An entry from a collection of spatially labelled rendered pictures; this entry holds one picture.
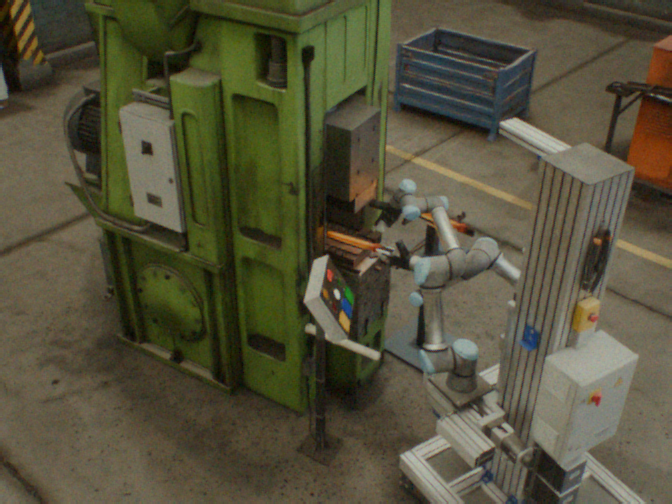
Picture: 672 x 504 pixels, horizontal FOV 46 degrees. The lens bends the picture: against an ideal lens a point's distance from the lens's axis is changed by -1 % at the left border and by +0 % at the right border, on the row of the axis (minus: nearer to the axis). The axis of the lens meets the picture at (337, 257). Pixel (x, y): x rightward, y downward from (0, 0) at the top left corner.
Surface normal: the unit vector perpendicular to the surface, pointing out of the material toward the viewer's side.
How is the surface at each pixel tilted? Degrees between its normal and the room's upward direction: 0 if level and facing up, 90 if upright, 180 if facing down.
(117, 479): 0
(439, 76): 89
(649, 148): 90
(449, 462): 0
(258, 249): 90
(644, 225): 0
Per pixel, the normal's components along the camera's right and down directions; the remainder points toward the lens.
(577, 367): 0.01, -0.82
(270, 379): -0.52, 0.48
